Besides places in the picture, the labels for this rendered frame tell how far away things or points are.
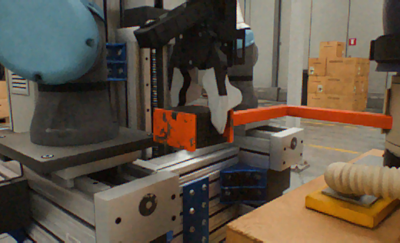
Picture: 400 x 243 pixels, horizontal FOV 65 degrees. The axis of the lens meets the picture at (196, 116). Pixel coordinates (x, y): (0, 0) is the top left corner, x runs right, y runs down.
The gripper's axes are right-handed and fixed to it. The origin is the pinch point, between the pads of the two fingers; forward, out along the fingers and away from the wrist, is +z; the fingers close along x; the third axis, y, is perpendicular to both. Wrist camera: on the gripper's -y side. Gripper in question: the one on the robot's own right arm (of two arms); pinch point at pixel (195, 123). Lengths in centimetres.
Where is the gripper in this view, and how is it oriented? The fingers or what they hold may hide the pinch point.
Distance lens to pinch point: 47.2
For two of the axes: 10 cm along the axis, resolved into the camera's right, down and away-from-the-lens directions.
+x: -6.9, -1.1, 7.2
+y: 7.2, -1.1, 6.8
